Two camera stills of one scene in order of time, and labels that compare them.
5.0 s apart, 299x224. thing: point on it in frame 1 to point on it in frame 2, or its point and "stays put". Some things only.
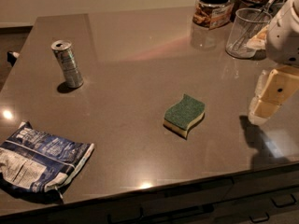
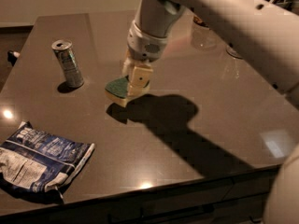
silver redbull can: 68,63 stays put
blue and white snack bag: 39,161 stays put
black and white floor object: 11,57 stays put
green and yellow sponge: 183,116 to 118,90
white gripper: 284,40 to 144,46
